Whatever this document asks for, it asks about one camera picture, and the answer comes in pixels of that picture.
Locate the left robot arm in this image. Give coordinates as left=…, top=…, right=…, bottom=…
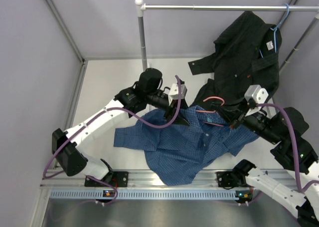
left=52, top=68, right=189, bottom=187

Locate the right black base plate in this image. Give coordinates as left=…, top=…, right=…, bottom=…
left=216, top=171, right=236, bottom=189

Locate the aluminium mounting rail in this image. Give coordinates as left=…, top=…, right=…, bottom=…
left=40, top=170, right=225, bottom=188

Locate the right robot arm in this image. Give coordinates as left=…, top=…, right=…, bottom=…
left=217, top=103, right=319, bottom=227

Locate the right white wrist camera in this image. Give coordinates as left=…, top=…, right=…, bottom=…
left=244, top=85, right=269, bottom=117

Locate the blue wire hanger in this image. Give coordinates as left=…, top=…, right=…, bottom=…
left=259, top=3, right=290, bottom=58

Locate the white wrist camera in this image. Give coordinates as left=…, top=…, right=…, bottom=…
left=168, top=80, right=187, bottom=104
left=244, top=85, right=269, bottom=117

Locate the black striped shirt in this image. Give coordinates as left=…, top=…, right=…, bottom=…
left=188, top=11, right=279, bottom=105

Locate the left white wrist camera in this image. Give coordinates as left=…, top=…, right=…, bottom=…
left=168, top=80, right=187, bottom=104

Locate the blue plaid shirt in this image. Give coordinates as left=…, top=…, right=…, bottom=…
left=114, top=106, right=258, bottom=176

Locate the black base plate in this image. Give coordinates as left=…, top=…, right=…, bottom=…
left=84, top=171, right=129, bottom=188
left=216, top=171, right=236, bottom=189

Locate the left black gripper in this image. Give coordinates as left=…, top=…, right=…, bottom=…
left=146, top=91, right=193, bottom=126

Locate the slotted cable duct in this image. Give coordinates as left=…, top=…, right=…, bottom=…
left=50, top=189, right=240, bottom=200

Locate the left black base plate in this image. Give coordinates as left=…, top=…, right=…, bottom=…
left=84, top=171, right=129, bottom=188

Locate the silver clothes rack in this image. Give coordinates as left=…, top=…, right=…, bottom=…
left=135, top=0, right=319, bottom=70

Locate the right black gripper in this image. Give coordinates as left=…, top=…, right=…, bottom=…
left=210, top=97, right=282, bottom=145

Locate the pink wire hanger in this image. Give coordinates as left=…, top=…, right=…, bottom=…
left=192, top=96, right=229, bottom=127

